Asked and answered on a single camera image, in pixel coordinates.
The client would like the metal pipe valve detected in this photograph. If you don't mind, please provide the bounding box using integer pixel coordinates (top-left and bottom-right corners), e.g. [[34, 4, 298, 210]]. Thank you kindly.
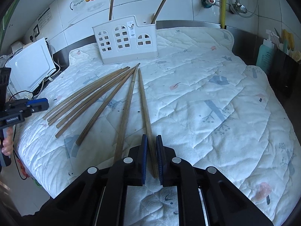
[[236, 3, 248, 15]]

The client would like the black power cable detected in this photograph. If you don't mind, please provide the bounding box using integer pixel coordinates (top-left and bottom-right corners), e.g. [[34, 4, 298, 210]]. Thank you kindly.
[[11, 90, 32, 102]]

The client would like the white quilted printed mat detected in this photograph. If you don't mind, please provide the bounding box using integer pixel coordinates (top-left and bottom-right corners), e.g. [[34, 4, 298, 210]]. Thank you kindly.
[[14, 27, 295, 226]]

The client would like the teal soap pump bottle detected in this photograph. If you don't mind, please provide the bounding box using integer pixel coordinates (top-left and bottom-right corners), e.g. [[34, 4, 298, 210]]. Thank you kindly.
[[256, 29, 275, 69]]

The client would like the person's left hand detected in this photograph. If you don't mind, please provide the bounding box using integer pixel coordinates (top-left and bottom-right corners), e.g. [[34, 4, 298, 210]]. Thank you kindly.
[[1, 130, 14, 156]]

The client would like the white microwave oven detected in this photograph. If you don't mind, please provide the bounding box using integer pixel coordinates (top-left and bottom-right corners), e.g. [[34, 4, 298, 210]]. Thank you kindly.
[[5, 37, 57, 92]]

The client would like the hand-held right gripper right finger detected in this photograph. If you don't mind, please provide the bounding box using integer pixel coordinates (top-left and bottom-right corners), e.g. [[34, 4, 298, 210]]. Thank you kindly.
[[156, 135, 274, 226]]

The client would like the bunch of wooden chopsticks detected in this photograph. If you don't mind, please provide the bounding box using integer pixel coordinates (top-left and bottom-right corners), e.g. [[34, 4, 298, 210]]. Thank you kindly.
[[43, 63, 141, 164]]

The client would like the black utensil caddy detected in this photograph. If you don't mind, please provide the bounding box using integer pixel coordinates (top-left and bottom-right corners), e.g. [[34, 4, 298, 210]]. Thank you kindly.
[[270, 48, 301, 98]]

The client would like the yellow gas hose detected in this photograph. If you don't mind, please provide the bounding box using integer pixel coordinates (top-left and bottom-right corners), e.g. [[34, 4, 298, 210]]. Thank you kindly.
[[220, 0, 228, 29]]

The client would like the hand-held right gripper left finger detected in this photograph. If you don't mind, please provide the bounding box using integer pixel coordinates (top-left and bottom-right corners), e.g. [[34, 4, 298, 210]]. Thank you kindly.
[[38, 134, 148, 226]]

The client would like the white power cable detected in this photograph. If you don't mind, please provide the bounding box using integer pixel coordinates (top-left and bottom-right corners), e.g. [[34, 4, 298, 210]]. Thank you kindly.
[[33, 41, 62, 97]]

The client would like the yellow kitchen utensil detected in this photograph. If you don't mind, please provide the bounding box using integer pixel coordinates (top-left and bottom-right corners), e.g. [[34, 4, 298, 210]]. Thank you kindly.
[[281, 29, 295, 51]]

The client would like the single wooden chopstick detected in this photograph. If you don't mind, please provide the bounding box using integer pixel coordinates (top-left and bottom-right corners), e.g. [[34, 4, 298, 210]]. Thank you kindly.
[[138, 68, 159, 179]]

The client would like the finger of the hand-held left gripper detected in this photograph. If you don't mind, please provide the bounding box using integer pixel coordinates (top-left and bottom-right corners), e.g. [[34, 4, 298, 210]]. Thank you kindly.
[[6, 98, 49, 118]]

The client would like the white plastic chopstick holder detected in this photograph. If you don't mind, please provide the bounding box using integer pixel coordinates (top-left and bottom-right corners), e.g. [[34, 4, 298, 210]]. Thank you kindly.
[[92, 15, 159, 65]]

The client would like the wall instruction sticker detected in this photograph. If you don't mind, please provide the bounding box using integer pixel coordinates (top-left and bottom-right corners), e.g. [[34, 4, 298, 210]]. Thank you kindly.
[[38, 7, 52, 30]]

